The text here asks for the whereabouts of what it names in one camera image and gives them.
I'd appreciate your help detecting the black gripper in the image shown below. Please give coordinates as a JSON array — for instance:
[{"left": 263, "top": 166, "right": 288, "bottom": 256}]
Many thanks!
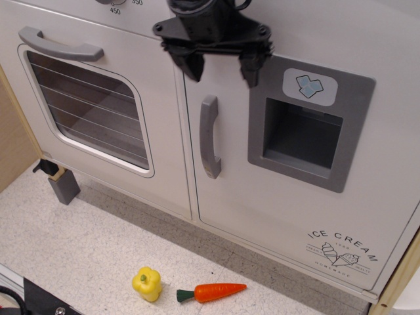
[{"left": 152, "top": 1, "right": 273, "bottom": 88}]

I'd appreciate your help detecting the white toy fridge door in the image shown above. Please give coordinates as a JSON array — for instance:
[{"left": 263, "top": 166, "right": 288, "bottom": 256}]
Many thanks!
[{"left": 185, "top": 1, "right": 419, "bottom": 299}]

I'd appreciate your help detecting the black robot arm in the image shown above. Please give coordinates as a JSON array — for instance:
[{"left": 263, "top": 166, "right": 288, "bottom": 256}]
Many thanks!
[{"left": 152, "top": 0, "right": 272, "bottom": 88}]

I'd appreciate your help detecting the grey ice dispenser panel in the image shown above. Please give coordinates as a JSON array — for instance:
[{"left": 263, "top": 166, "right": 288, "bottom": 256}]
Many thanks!
[{"left": 248, "top": 56, "right": 376, "bottom": 193}]

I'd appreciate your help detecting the white toy oven door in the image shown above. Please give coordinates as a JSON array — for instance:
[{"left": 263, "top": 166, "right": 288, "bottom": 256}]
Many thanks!
[{"left": 1, "top": 1, "right": 191, "bottom": 219}]

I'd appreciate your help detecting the grey oven temperature knob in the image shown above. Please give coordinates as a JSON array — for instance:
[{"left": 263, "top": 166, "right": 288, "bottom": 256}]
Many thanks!
[{"left": 96, "top": 0, "right": 126, "bottom": 6}]

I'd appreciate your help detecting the grey kitchen leg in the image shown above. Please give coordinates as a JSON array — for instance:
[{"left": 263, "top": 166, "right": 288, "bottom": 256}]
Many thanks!
[{"left": 49, "top": 170, "right": 81, "bottom": 205}]

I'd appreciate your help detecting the orange toy carrot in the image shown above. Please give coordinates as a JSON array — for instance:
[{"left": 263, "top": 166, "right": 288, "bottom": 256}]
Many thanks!
[{"left": 176, "top": 283, "right": 247, "bottom": 303}]

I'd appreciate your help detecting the yellow toy bell pepper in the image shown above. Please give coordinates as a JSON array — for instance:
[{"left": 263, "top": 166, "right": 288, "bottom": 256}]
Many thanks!
[{"left": 132, "top": 266, "right": 162, "bottom": 302}]

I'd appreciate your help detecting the grey fridge door handle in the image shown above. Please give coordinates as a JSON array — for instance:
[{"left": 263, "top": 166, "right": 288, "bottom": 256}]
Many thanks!
[{"left": 199, "top": 95, "right": 221, "bottom": 179}]

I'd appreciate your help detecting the grey oven door handle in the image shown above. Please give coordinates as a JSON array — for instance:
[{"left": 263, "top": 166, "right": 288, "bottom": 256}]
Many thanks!
[{"left": 18, "top": 26, "right": 104, "bottom": 62}]

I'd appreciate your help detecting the black clamp bracket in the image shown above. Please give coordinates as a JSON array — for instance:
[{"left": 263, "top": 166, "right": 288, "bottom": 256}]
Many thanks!
[{"left": 32, "top": 159, "right": 59, "bottom": 176}]

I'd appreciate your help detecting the light wooden frame left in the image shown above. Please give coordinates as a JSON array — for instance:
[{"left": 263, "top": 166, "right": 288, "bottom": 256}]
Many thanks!
[{"left": 0, "top": 64, "right": 45, "bottom": 161}]

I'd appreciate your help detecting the light wooden post right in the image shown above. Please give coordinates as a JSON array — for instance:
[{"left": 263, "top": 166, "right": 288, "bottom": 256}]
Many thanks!
[{"left": 368, "top": 230, "right": 419, "bottom": 315}]

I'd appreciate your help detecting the black base plate with screw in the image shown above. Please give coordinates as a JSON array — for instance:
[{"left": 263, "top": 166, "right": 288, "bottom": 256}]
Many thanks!
[{"left": 24, "top": 278, "right": 81, "bottom": 315}]

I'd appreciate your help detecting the black cable at corner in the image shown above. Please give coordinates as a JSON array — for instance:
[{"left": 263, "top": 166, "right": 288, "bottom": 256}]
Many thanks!
[{"left": 0, "top": 284, "right": 27, "bottom": 315}]

